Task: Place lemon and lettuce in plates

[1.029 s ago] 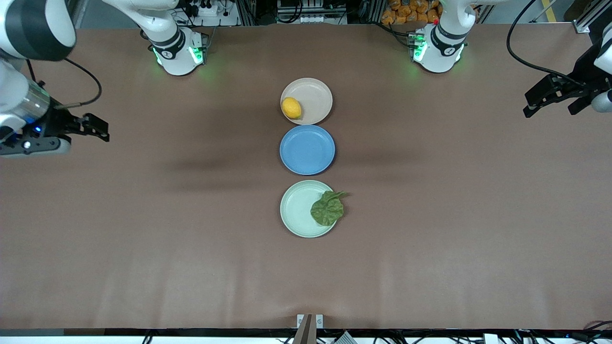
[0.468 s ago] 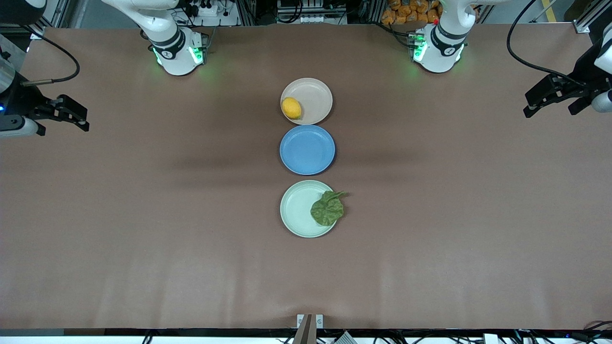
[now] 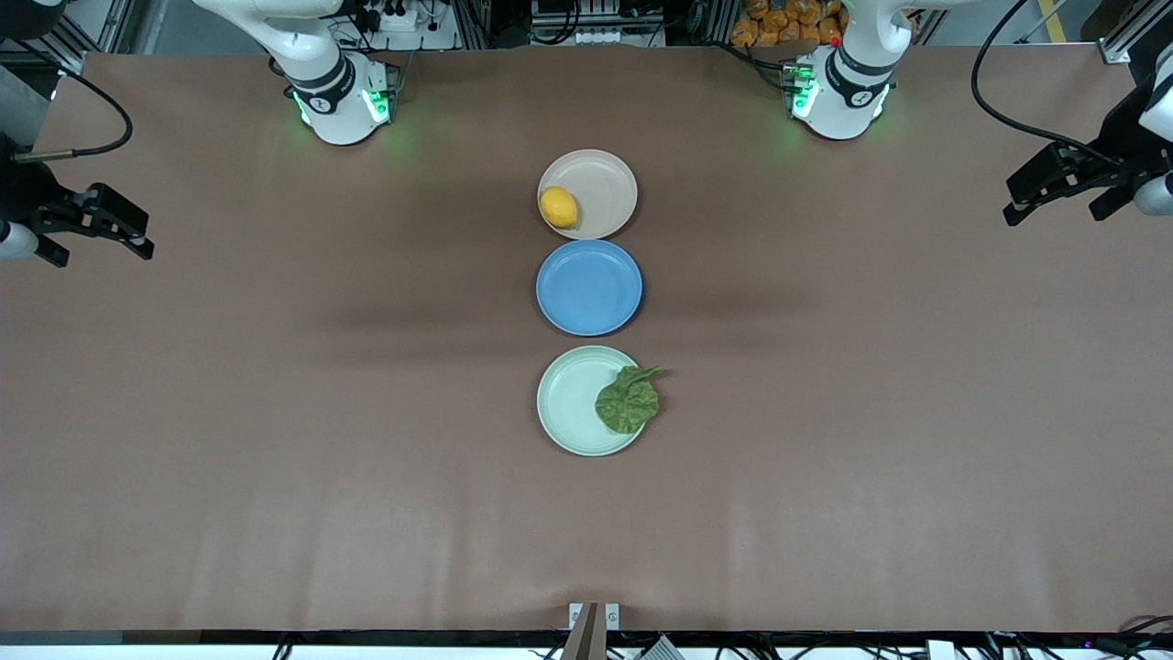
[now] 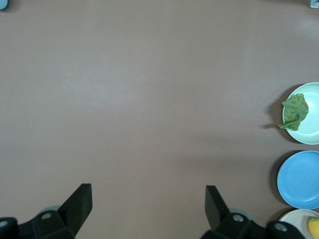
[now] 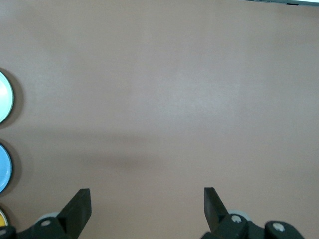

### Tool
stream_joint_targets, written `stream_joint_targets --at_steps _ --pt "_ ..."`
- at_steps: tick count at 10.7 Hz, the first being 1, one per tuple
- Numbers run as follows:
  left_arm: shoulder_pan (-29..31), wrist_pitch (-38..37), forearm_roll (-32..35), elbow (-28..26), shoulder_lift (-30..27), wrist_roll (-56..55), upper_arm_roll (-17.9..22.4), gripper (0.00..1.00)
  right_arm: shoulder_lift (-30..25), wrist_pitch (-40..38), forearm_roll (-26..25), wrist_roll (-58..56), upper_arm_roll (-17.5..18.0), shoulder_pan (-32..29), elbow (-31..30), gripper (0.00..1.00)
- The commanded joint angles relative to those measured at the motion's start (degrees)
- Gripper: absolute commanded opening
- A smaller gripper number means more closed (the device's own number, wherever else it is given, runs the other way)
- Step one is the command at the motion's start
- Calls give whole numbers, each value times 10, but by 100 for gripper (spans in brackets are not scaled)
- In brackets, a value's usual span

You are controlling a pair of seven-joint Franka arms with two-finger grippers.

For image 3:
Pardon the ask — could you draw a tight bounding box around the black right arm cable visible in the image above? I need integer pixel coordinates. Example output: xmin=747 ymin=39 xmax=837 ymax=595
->
xmin=14 ymin=66 xmax=135 ymax=164

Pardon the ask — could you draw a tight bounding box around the white power strip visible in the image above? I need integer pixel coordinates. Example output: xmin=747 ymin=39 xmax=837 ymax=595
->
xmin=360 ymin=0 xmax=443 ymax=34

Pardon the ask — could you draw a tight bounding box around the beige round plate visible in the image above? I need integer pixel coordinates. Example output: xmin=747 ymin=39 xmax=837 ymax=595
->
xmin=537 ymin=148 xmax=641 ymax=241

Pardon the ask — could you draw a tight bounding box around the aluminium frame profile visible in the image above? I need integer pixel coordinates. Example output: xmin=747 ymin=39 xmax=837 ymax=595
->
xmin=41 ymin=0 xmax=138 ymax=77
xmin=1097 ymin=0 xmax=1173 ymax=65

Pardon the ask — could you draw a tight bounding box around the pale green round plate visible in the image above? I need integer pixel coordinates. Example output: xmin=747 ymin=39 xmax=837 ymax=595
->
xmin=536 ymin=345 xmax=652 ymax=457

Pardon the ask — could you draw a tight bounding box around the pile of orange fruits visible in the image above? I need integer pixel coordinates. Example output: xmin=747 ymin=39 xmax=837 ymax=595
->
xmin=730 ymin=0 xmax=844 ymax=49

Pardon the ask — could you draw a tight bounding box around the yellow lemon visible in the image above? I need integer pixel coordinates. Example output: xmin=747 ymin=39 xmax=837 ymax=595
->
xmin=538 ymin=185 xmax=580 ymax=231

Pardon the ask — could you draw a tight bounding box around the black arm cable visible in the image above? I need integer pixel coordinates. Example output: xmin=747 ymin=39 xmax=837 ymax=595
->
xmin=14 ymin=66 xmax=135 ymax=164
xmin=970 ymin=0 xmax=1121 ymax=168

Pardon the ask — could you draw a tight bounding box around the metal table edge bracket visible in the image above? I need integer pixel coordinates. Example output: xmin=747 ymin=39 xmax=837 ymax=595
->
xmin=568 ymin=602 xmax=621 ymax=660

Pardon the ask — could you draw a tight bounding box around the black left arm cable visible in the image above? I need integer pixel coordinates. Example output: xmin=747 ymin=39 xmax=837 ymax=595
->
xmin=970 ymin=0 xmax=1121 ymax=168

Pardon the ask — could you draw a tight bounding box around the green lettuce leaf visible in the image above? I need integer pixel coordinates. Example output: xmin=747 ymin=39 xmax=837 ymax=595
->
xmin=595 ymin=365 xmax=668 ymax=435

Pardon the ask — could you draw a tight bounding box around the blue round plate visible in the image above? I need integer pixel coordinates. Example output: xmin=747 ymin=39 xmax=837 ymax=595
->
xmin=535 ymin=238 xmax=644 ymax=337

